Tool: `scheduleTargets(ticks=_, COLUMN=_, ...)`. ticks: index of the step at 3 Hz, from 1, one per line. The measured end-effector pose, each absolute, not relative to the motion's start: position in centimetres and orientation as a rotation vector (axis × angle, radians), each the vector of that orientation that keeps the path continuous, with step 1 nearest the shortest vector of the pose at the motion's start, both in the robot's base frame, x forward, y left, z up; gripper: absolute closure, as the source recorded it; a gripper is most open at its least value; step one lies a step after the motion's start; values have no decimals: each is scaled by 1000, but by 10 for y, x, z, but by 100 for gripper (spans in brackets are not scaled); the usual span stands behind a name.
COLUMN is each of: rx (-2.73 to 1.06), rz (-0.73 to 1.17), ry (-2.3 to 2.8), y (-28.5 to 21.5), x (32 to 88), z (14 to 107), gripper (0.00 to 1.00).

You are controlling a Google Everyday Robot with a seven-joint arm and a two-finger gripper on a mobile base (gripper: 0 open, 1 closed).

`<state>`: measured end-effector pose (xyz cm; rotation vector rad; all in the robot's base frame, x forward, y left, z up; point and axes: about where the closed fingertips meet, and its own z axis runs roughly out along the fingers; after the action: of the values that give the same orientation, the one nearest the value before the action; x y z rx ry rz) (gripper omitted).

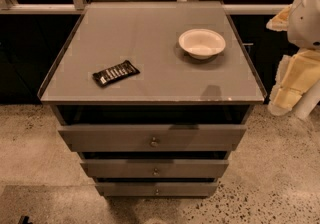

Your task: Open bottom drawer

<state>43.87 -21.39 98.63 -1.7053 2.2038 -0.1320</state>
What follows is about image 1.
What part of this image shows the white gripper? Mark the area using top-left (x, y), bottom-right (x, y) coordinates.
top-left (266, 0), bottom-right (320, 116)

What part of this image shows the grey bottom drawer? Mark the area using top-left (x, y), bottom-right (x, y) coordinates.
top-left (95, 182), bottom-right (218, 197)

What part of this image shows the grey drawer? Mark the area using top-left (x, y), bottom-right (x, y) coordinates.
top-left (58, 124), bottom-right (246, 152)
top-left (95, 182), bottom-right (218, 197)
top-left (81, 159), bottom-right (229, 178)

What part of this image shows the grey top drawer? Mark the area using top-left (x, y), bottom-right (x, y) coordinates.
top-left (58, 124), bottom-right (246, 152)

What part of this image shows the grey drawer cabinet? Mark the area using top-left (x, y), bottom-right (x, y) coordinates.
top-left (39, 2), bottom-right (266, 185)

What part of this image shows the grey middle drawer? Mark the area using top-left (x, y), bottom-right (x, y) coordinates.
top-left (81, 159), bottom-right (229, 178)

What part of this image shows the white pole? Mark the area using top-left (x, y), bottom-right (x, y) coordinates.
top-left (294, 80), bottom-right (320, 120)

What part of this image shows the white bowl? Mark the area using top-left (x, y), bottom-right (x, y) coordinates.
top-left (178, 29), bottom-right (226, 60)

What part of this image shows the black snack bar wrapper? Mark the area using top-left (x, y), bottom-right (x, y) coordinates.
top-left (92, 60), bottom-right (140, 87)

